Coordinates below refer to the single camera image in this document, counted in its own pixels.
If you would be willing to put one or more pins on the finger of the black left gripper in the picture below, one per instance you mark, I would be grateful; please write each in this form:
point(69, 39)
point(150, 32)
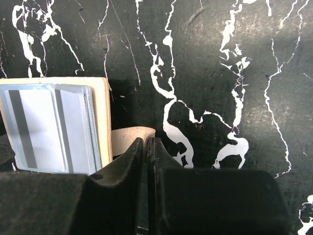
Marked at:
point(7, 155)

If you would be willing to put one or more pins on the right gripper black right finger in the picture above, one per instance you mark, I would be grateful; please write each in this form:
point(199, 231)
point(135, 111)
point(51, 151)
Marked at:
point(202, 201)

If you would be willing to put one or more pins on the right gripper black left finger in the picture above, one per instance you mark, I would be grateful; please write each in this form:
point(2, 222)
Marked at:
point(105, 203)

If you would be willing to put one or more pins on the white magnetic stripe card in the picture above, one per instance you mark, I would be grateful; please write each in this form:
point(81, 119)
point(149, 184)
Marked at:
point(38, 129)

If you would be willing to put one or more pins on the pink leather card holder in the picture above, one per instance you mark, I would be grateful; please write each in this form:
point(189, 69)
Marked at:
point(82, 109)

